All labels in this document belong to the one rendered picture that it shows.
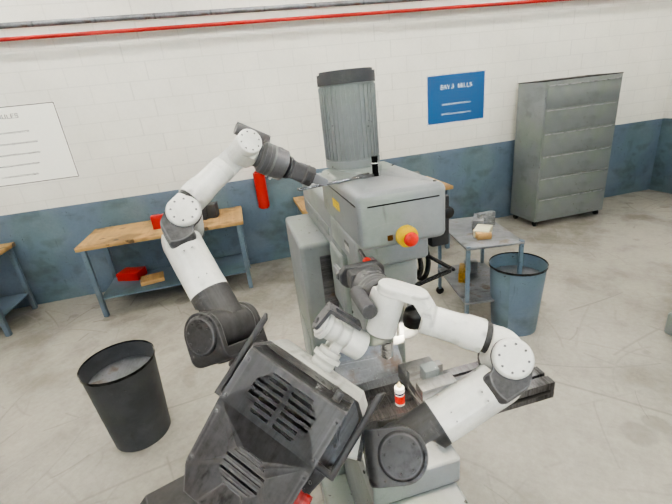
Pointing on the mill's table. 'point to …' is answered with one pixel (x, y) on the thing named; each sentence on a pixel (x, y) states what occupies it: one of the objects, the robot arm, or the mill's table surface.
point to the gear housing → (378, 248)
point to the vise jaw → (434, 385)
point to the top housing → (385, 204)
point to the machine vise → (410, 373)
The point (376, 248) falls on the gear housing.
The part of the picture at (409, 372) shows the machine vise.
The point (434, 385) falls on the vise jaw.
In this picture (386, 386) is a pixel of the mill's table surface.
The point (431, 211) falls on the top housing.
